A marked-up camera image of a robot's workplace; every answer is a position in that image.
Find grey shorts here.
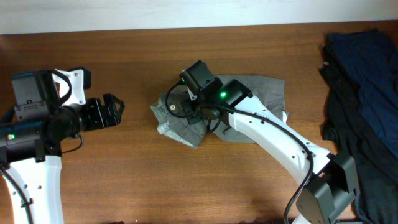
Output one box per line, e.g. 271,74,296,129
149,73,289,149

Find black garment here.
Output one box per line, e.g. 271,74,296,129
320,47,397,223

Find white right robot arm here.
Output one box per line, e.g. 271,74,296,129
179,78,359,223

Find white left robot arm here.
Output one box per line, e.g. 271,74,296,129
1,67,125,223

